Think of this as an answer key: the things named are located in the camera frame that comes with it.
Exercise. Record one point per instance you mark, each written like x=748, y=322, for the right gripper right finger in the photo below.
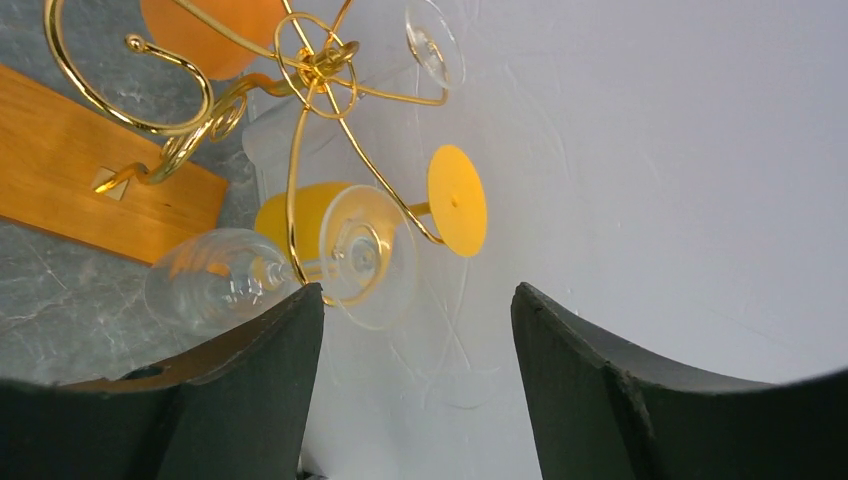
x=602, y=407

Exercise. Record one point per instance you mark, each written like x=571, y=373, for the clear wine glass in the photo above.
x=394, y=50
x=225, y=277

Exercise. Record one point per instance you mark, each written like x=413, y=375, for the yellow plastic wine glass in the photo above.
x=457, y=199

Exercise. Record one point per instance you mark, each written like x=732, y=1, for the orange plastic wine glass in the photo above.
x=175, y=29

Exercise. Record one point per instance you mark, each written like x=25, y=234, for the gold wine glass rack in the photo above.
x=106, y=178

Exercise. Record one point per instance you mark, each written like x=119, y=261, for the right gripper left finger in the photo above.
x=233, y=407

